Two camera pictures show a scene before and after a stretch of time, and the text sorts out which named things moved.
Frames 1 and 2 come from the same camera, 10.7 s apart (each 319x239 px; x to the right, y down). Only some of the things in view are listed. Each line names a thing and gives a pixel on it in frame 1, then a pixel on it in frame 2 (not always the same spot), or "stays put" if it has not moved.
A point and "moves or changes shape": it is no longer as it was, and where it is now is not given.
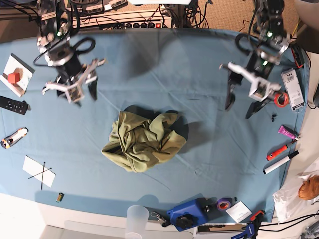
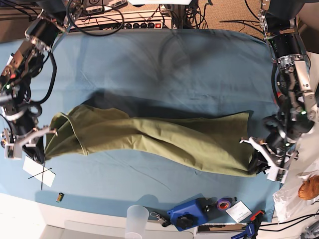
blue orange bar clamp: x=252 y=227 stays put
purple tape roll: x=224 y=203 stays put
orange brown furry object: x=309 y=189 stays put
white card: x=239 y=211 stays put
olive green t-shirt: x=136 y=144 moves or changes shape
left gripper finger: x=235 y=79 → x=259 y=163
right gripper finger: x=93 y=87 → x=37 y=153
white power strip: x=145 y=19 stays put
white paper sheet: x=34 y=168 stays put
